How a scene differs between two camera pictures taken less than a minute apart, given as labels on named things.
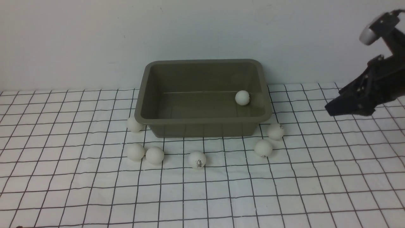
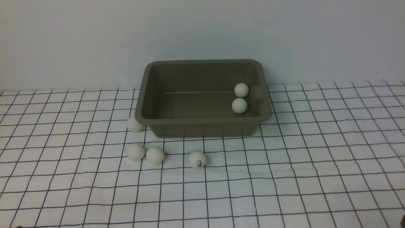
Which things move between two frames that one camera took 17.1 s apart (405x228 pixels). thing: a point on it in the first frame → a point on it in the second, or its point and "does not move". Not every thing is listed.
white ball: (154, 155) does not move
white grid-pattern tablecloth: (79, 159) does not move
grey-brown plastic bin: (196, 98) does not move
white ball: (242, 98) → (241, 90)
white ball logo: (275, 131) → (239, 105)
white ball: (135, 152) does not move
